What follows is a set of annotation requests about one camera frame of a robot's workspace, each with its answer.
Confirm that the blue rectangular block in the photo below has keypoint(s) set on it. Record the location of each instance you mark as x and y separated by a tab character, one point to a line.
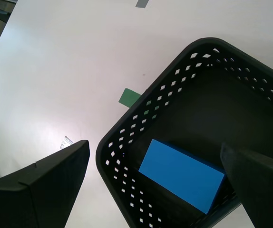
179	173

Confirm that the small grey tape marker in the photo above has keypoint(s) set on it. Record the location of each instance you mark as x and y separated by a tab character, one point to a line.
66	142
142	3

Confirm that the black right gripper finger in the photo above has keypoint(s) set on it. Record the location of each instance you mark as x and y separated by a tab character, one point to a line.
265	190
39	190

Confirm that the long green tape strip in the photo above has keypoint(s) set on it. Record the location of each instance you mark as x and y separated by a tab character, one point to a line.
128	98

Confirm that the black perforated plastic basket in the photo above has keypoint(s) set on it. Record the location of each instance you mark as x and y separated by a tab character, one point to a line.
198	107

